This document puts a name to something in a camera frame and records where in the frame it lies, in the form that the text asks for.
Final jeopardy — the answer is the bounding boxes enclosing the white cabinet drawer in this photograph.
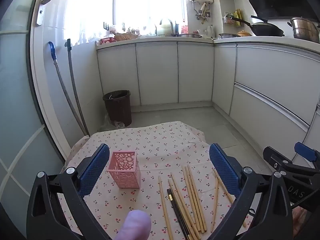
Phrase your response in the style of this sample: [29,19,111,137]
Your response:
[229,83,312,153]
[234,45,320,112]

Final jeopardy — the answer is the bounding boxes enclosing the steel bowl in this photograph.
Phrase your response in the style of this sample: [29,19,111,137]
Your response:
[218,32,241,39]

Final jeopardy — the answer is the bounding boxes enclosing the black chopstick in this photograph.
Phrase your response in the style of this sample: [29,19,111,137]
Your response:
[168,188,191,237]
[167,188,189,238]

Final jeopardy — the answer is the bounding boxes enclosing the group of wooden chopsticks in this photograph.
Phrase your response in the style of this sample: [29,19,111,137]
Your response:
[158,164,248,240]

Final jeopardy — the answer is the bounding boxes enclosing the crumpled plastic bag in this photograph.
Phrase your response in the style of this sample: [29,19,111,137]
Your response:
[101,116,125,132]

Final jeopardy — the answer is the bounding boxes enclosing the white cabinet door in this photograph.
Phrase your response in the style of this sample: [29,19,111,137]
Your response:
[212,45,237,116]
[177,43,215,104]
[136,43,179,106]
[97,47,141,106]

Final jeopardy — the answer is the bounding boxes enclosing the bright window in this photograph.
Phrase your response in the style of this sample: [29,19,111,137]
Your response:
[62,0,188,41]

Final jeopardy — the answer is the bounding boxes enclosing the brown trash bin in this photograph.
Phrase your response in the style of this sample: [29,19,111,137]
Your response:
[102,90,132,127]

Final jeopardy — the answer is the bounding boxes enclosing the white kitchen countertop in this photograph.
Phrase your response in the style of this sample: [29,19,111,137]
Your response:
[95,35,320,50]

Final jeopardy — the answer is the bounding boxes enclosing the frosted glass sliding door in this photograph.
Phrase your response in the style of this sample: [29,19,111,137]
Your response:
[0,0,64,240]

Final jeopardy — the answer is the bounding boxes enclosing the metal door latch bracket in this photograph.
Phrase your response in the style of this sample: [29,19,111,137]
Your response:
[33,0,52,27]

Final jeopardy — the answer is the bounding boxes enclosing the pale green kettle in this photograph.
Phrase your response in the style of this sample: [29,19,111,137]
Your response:
[156,18,174,37]

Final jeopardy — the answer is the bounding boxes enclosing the wall rack with yellow packets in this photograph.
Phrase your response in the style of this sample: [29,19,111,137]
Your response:
[223,9,245,27]

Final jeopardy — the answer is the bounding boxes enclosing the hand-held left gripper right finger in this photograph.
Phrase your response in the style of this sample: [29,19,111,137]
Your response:
[209,143,293,240]

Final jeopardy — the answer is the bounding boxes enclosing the water heater pipes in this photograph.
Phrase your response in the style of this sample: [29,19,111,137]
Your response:
[192,1,213,25]

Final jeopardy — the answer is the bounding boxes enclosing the blue-handled metal hose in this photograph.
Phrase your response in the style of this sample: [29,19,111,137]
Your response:
[46,41,89,137]

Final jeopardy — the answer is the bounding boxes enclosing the person's right hand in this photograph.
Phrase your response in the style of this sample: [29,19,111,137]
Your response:
[292,205,310,238]

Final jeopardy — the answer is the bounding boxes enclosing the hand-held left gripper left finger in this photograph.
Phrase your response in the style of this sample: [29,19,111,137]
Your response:
[26,143,120,240]

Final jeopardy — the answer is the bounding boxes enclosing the pink perforated utensil holder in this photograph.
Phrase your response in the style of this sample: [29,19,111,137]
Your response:
[108,151,141,188]

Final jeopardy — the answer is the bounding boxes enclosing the dark handled broom pole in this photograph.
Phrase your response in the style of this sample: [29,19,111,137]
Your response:
[64,39,91,136]

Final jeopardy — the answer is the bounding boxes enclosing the black wok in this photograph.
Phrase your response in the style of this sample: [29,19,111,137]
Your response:
[231,15,285,37]

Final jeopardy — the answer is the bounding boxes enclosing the steel stock pot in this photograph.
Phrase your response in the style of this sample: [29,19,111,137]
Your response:
[287,17,320,44]

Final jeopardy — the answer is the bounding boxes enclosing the person's left hand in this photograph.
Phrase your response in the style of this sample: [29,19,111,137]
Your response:
[120,210,152,240]

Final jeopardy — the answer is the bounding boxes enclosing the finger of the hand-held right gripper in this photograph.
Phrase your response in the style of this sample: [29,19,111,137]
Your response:
[294,142,320,162]
[263,146,320,178]

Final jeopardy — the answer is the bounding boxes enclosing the wicker basket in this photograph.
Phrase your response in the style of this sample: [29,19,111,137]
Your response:
[114,32,139,41]

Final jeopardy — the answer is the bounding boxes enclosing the steel basin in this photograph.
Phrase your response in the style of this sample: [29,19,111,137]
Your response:
[178,32,202,39]

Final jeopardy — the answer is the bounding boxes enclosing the cherry printed cloth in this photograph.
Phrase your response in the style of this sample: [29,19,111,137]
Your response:
[64,121,253,240]

